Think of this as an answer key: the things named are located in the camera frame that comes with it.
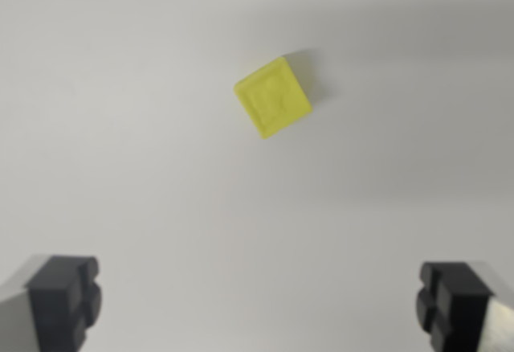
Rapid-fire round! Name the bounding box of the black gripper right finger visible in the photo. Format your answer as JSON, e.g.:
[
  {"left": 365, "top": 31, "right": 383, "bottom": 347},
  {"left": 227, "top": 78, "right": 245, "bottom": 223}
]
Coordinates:
[{"left": 415, "top": 260, "right": 514, "bottom": 352}]

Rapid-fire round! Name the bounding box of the yellow embossed cube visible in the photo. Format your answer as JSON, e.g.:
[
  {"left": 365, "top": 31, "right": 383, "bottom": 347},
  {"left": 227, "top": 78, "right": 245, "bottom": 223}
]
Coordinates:
[{"left": 233, "top": 55, "right": 313, "bottom": 141}]

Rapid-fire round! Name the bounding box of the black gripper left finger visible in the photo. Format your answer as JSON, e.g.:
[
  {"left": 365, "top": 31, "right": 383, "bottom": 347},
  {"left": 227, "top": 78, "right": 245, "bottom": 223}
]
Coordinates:
[{"left": 0, "top": 253, "right": 104, "bottom": 352}]

